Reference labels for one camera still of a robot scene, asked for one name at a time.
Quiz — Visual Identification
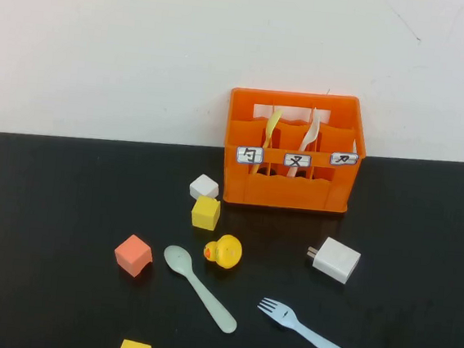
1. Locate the white foam cube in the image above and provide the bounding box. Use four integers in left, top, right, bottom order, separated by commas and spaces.
188, 172, 221, 201

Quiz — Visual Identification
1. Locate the yellow rubber duck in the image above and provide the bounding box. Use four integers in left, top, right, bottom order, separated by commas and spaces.
201, 232, 245, 271

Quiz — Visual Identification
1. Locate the paper label reading 叉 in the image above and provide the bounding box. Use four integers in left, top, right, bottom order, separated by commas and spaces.
283, 152, 313, 169

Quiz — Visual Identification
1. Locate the yellow plastic spoon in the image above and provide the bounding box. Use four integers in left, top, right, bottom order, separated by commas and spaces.
250, 106, 283, 178

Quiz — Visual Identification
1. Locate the paper label reading 勺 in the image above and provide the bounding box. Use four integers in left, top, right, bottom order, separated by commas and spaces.
235, 144, 265, 166

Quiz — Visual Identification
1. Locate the pale green plastic spoon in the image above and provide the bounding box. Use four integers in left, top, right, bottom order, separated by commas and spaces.
155, 243, 245, 335

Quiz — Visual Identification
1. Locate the salmon orange foam cube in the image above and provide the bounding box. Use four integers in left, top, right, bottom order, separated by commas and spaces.
111, 232, 156, 279

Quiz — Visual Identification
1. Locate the paper label reading 刀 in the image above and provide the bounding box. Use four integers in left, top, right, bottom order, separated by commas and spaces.
329, 151, 360, 168

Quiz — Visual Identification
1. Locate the cream white plastic fork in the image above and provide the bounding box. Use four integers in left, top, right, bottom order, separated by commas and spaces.
286, 105, 324, 181

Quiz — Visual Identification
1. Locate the light blue plastic fork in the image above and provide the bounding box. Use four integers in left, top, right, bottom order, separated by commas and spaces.
252, 296, 376, 348

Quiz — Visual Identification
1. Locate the white wall charger plug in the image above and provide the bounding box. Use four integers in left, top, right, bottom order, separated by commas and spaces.
304, 234, 363, 287

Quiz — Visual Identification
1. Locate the orange plastic cutlery holder crate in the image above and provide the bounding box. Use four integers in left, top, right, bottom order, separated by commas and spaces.
218, 84, 372, 217

